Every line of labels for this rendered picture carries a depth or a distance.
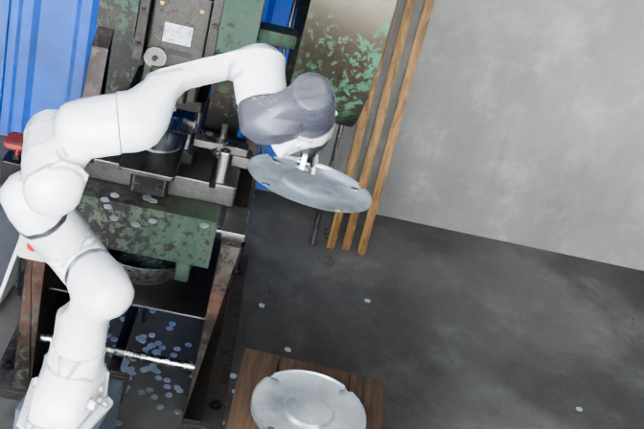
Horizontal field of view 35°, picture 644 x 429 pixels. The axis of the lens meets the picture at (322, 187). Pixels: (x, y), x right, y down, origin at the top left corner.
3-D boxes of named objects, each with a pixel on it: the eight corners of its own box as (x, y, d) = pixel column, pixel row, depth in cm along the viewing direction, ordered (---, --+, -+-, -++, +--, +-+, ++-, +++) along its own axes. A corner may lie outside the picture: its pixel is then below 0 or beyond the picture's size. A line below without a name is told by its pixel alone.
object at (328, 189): (394, 216, 231) (395, 214, 232) (325, 158, 210) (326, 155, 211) (295, 210, 249) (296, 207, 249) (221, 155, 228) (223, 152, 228)
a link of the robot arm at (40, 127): (16, 247, 193) (-35, 191, 180) (17, 182, 204) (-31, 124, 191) (111, 214, 191) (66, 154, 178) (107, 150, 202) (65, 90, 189)
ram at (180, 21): (193, 110, 262) (214, 1, 248) (134, 97, 261) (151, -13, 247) (201, 83, 277) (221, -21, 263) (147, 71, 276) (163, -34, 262)
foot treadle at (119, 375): (120, 417, 272) (122, 402, 269) (81, 410, 271) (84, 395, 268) (156, 291, 323) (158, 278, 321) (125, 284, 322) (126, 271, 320)
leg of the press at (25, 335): (29, 403, 284) (63, 114, 242) (-13, 395, 283) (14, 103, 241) (99, 232, 365) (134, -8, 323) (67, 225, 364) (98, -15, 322)
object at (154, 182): (166, 222, 258) (174, 176, 252) (110, 211, 257) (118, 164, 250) (180, 176, 280) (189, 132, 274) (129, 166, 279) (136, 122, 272)
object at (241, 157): (250, 169, 281) (258, 136, 276) (190, 156, 279) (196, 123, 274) (252, 159, 286) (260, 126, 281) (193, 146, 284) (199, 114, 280)
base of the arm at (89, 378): (87, 453, 212) (95, 401, 206) (0, 427, 213) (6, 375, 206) (123, 386, 232) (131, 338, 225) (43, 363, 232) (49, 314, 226)
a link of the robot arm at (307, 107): (236, 103, 193) (241, 154, 190) (232, 75, 180) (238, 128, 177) (332, 92, 194) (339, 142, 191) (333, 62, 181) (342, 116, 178)
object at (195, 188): (232, 208, 273) (237, 188, 270) (63, 172, 269) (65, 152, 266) (242, 156, 299) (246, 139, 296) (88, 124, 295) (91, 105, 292)
